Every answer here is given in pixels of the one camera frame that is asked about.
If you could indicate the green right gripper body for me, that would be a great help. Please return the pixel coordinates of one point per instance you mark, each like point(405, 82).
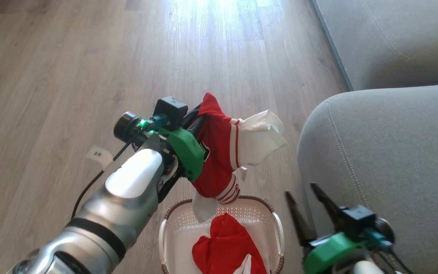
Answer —
point(329, 253)

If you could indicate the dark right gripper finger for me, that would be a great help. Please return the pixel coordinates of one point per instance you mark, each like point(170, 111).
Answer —
point(299, 220)
point(327, 203)

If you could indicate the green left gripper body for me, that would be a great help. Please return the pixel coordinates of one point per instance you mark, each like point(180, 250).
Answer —
point(186, 150)

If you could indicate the red white varsity jacket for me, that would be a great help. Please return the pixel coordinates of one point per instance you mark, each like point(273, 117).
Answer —
point(219, 152)

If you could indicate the plain red garment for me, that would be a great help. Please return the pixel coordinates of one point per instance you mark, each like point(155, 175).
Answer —
point(222, 243)

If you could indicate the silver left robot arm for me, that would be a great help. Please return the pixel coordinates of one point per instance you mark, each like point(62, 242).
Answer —
point(127, 190)

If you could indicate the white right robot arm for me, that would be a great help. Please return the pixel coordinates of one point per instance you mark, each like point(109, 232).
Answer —
point(367, 268)

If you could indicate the white woven laundry basket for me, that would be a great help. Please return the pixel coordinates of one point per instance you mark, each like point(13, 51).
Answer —
point(264, 217)

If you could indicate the grey sofa seat cushion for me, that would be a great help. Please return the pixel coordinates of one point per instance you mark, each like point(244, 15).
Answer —
point(401, 38)

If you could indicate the white paper floor label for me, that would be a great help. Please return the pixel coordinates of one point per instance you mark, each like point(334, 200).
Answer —
point(99, 156)

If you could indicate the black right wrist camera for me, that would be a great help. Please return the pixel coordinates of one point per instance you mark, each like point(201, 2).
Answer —
point(357, 219)

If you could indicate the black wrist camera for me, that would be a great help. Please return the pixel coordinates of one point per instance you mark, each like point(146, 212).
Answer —
point(357, 219)
point(170, 110)

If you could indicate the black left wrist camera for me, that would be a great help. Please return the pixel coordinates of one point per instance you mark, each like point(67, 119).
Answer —
point(170, 110)

